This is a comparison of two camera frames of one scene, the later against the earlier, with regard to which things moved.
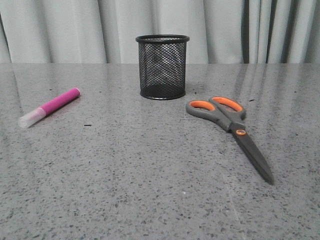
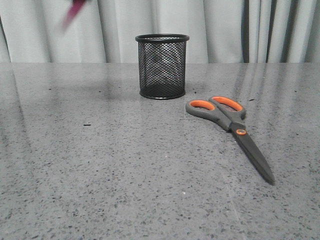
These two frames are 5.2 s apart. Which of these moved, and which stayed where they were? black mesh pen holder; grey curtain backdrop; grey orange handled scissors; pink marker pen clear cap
Moved: pink marker pen clear cap
Stayed: black mesh pen holder; grey orange handled scissors; grey curtain backdrop
